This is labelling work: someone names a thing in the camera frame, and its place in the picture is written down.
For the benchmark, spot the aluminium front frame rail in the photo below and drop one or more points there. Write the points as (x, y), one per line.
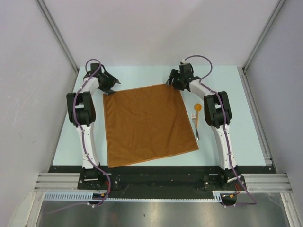
(256, 183)

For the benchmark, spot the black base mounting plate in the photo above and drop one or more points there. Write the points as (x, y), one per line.
(174, 182)

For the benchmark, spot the orange-brown cloth napkin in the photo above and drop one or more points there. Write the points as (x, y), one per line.
(147, 123)

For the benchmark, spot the white slotted cable duct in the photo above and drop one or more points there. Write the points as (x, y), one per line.
(95, 197)

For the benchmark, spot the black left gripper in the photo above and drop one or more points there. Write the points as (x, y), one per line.
(111, 82)

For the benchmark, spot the aluminium corner post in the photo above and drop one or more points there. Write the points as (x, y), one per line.
(264, 33)
(57, 34)

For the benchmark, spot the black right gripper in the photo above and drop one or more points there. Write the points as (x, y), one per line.
(173, 75)

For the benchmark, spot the right aluminium corner post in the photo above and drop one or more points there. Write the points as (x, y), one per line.
(264, 33)

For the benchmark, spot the right aluminium side rail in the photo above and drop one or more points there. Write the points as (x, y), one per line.
(256, 118)

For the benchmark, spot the left aluminium corner post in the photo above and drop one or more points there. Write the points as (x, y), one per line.
(57, 34)

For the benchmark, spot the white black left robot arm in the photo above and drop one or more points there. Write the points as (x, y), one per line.
(82, 115)

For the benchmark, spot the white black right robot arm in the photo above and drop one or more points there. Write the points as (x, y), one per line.
(218, 115)

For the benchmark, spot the silver metal fork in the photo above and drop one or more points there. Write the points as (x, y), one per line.
(193, 118)

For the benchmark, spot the orange plastic spoon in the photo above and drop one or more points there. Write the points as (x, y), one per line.
(198, 108)

